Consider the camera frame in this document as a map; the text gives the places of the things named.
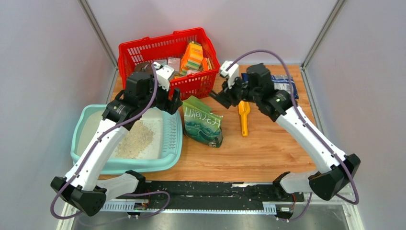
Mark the pink grey small box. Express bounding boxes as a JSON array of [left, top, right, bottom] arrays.
[[168, 57, 181, 72]]

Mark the teal small box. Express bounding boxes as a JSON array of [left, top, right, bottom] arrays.
[[154, 59, 168, 66]]

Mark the beige cat litter pile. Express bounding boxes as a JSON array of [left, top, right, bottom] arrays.
[[114, 120, 154, 159]]

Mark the blue white snack bag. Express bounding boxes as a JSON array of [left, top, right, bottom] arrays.
[[241, 72, 299, 101]]

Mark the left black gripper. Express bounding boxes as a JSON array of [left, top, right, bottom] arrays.
[[138, 74, 183, 115]]

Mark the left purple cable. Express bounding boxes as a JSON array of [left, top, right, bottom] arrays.
[[50, 65, 172, 220]]

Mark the purple cable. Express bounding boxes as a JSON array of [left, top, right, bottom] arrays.
[[50, 65, 172, 220], [226, 49, 360, 222]]

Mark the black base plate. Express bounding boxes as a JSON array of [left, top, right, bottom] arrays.
[[139, 181, 305, 211]]

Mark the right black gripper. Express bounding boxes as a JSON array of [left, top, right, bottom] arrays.
[[219, 73, 260, 107]]

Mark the green litter bag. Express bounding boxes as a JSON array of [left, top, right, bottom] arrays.
[[182, 96, 223, 148]]

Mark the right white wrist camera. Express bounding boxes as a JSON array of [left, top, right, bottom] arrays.
[[219, 61, 240, 89]]

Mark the teal plastic litter box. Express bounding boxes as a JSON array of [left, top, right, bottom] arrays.
[[70, 104, 182, 175]]

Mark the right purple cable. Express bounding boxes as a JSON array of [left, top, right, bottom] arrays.
[[226, 49, 360, 222]]

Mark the brown round box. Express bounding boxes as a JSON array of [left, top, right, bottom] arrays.
[[134, 61, 153, 75]]

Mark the yellow plastic scoop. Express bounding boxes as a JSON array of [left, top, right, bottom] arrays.
[[238, 101, 251, 137]]

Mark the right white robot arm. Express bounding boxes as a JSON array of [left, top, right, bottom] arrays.
[[210, 61, 361, 201]]

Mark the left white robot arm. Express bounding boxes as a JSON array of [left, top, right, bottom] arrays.
[[50, 71, 182, 219]]

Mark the red plastic shopping basket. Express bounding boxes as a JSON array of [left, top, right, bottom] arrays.
[[118, 27, 220, 100]]

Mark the orange green sponge pack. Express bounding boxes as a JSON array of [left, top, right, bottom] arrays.
[[180, 41, 204, 77]]

